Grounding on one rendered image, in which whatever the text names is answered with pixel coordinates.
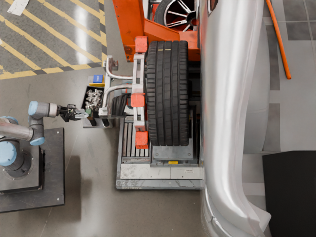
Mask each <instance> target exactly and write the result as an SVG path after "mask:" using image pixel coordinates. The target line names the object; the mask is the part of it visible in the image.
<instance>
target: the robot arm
mask: <svg viewBox="0 0 316 237"><path fill-rule="evenodd" d="M72 105H73V104H68V105H67V107H63V106H61V105H57V104H55V103H44V102H37V101H31V102H30V105H29V110H28V113H29V117H28V122H29V127H26V126H21V125H19V124H18V121H17V120H16V119H15V118H14V117H9V116H8V117H6V116H4V117H0V165H1V166H3V167H4V169H5V171H6V173H7V174H8V175H10V176H12V177H21V176H23V175H25V174H26V173H27V172H28V171H29V170H30V168H31V164H32V161H31V158H30V156H29V155H28V154H27V153H25V152H23V151H20V143H19V139H21V140H26V141H29V142H30V144H31V145H41V144H43V143H44V141H45V137H44V123H43V117H52V118H55V117H56V116H57V117H58V115H59V114H60V116H61V117H62V119H63V120H64V121H65V122H69V120H73V121H77V120H81V119H84V118H86V117H88V116H89V115H88V114H87V113H86V112H85V110H84V109H81V110H79V109H77V108H76V105H75V104H74V106H72Z"/></svg>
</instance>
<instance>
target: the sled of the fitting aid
mask: <svg viewBox="0 0 316 237"><path fill-rule="evenodd" d="M189 110H193V160H153V145H152V144H151V143H150V167H197V165H198V159H197V106H196V105H189Z"/></svg>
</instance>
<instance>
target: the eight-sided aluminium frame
mask: <svg viewBox="0 0 316 237"><path fill-rule="evenodd" d="M147 59H148V52H147V53H135V54H134V71H133V83H132V93H144V77H145V74H147ZM145 62H146V65H145ZM138 64H140V66H141V74H140V84H137V67H138ZM134 127H135V130H136V131H149V129H148V121H147V120H145V107H141V117H138V112H137V107H134Z"/></svg>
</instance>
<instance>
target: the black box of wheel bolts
mask: <svg viewBox="0 0 316 237"><path fill-rule="evenodd" d="M104 90H105V88H104V87H95V86H87V87H86V90H85V94H84V98H83V101H82V105H81V108H80V109H84V110H85V112H86V109H91V110H92V112H93V114H94V118H100V117H99V108H102V107H103V96H104Z"/></svg>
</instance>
